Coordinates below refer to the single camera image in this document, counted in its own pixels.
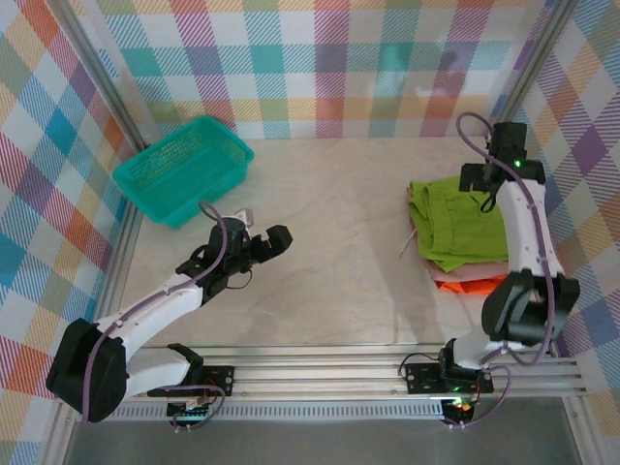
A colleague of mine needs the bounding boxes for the lime green shorts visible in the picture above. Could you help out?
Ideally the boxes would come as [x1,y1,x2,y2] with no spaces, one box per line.
[406,174,510,272]

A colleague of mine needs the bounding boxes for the pink shorts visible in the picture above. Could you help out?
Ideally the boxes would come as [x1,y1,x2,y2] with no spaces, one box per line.
[399,186,510,286]

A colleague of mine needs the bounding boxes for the orange shorts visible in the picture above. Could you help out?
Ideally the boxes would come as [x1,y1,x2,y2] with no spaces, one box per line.
[435,274,508,295]

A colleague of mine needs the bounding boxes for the teal plastic basket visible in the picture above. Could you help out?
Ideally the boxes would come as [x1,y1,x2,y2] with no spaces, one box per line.
[111,115,256,231]

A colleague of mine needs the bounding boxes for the controller circuit board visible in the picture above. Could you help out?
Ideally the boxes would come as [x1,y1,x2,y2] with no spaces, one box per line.
[443,397,479,425]
[167,399,214,421]

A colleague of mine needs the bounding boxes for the aluminium corner post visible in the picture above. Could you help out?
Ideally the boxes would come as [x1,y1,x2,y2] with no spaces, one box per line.
[485,0,582,147]
[56,0,149,152]

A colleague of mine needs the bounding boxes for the aluminium side rail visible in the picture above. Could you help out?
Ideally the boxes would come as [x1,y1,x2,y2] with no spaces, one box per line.
[99,205,146,321]

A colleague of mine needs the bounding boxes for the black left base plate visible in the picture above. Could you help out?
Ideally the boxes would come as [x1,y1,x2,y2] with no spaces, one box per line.
[193,365,236,399]

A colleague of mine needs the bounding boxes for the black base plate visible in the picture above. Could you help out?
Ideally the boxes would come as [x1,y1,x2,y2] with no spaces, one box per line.
[193,365,236,399]
[404,360,495,394]

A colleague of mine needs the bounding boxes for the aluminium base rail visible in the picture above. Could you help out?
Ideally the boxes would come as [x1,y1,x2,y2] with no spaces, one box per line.
[52,342,590,403]

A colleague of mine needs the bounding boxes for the slotted grey cable duct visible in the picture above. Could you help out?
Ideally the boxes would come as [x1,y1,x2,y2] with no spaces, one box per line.
[76,404,447,421]

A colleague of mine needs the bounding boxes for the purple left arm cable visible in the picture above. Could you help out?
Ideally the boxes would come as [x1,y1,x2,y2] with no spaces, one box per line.
[80,201,253,433]

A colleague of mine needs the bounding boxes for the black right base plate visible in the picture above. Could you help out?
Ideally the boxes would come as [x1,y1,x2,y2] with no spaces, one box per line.
[404,360,495,394]

